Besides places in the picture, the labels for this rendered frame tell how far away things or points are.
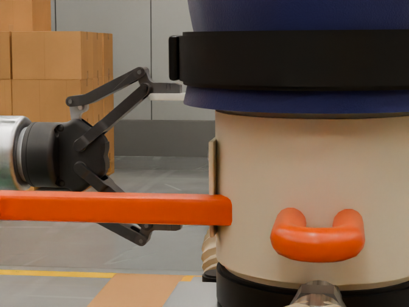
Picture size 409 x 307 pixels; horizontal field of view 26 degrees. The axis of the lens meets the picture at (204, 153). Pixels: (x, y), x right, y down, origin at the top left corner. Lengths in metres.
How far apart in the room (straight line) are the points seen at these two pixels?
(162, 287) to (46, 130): 0.22
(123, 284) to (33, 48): 6.66
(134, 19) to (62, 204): 9.44
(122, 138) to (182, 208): 9.38
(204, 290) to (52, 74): 6.81
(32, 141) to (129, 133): 9.02
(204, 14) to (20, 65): 6.98
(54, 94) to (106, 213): 6.86
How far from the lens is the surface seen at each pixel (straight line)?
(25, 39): 7.60
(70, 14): 10.29
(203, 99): 0.64
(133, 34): 10.12
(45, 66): 7.55
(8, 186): 1.03
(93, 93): 1.00
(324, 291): 0.61
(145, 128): 9.98
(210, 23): 0.64
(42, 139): 1.00
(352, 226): 0.58
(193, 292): 0.75
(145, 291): 0.93
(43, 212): 0.70
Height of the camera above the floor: 1.19
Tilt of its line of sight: 7 degrees down
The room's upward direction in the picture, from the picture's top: straight up
